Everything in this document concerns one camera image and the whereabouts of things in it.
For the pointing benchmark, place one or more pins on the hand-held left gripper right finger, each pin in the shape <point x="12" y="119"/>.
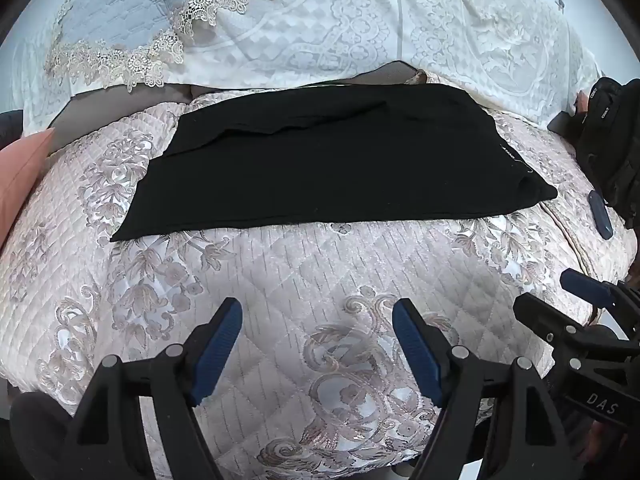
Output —
<point x="415" y="347"/>

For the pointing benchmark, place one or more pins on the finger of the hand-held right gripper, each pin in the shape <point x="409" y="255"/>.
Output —
<point x="540" y="317"/>
<point x="587" y="287"/>

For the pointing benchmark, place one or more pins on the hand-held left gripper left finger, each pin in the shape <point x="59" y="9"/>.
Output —
<point x="217" y="345"/>

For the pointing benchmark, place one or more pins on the black pants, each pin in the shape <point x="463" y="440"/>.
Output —
<point x="340" y="155"/>

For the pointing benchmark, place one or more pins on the dark blue case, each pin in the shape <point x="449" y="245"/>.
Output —
<point x="601" y="215"/>

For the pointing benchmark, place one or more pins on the pink quilted floral bedspread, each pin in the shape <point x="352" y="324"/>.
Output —
<point x="300" y="270"/>

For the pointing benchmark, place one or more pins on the black bag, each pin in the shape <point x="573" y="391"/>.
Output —
<point x="612" y="150"/>

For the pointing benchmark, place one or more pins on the pink pillow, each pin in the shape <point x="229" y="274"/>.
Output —
<point x="20" y="175"/>

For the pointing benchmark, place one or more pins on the grey bed sheet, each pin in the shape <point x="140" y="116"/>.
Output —
<point x="100" y="110"/>

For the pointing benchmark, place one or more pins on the navy cushion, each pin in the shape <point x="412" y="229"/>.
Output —
<point x="10" y="127"/>

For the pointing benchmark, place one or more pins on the white lace pillow cover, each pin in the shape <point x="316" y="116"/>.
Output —
<point x="350" y="20"/>

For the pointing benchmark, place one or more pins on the blue-grey pillow with lace trim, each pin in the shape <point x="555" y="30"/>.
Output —
<point x="125" y="15"/>

